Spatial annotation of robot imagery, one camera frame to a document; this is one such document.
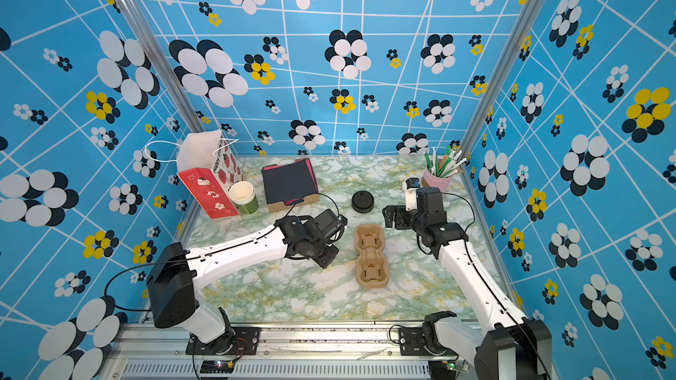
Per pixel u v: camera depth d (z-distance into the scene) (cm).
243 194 95
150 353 75
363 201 100
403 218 72
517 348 40
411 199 72
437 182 93
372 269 84
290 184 104
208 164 93
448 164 91
